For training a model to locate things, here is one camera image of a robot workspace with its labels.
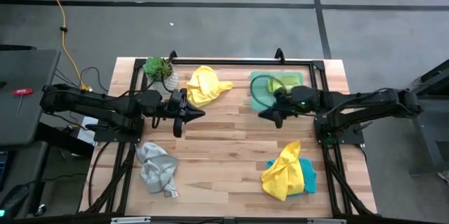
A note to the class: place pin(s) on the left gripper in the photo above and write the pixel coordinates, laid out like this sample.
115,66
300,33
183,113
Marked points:
179,129

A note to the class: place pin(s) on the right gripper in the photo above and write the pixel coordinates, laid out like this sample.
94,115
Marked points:
278,122

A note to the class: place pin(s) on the translucent teal plastic bin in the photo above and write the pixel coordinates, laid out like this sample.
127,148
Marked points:
259,101

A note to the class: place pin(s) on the yellow microfiber towel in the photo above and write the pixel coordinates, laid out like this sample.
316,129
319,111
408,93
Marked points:
284,175
205,85

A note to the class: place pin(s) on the lime green microfiber towel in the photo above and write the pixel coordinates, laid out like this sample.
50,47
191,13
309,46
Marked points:
282,83

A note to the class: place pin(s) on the grey waffle-weave towel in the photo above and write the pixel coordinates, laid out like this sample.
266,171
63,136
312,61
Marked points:
156,171

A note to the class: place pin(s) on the teal microfiber towel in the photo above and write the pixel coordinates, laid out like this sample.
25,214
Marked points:
309,178

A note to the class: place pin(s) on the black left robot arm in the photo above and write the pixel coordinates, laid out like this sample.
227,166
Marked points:
87,104

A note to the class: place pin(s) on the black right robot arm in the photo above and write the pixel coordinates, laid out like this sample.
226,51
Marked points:
368,104

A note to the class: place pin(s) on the succulent in patterned white pot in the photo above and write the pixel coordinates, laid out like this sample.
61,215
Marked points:
159,69

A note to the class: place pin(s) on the white paper sheet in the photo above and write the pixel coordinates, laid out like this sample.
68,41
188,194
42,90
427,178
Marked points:
86,134

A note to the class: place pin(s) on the grey metal bench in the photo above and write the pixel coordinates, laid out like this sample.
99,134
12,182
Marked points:
431,118

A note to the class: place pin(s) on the grey side table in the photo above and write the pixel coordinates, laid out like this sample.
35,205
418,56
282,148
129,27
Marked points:
24,94

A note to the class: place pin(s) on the black device with light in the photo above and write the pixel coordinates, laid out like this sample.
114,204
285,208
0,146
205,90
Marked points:
14,197

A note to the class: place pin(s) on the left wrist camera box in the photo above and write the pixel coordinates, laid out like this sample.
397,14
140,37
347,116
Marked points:
174,102

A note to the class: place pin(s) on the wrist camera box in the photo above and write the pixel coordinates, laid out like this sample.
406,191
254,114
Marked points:
174,102
287,101

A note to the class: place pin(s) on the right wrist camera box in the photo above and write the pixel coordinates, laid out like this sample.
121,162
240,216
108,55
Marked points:
287,101

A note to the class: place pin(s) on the black camera on frame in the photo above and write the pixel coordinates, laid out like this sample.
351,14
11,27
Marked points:
245,62

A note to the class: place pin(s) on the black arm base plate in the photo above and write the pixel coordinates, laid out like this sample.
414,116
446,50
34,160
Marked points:
347,136
115,134

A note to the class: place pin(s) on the table-level camera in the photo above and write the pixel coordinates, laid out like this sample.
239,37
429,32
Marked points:
229,220

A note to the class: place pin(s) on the silver metal bracket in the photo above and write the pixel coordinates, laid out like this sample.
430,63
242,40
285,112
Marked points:
327,220
130,220

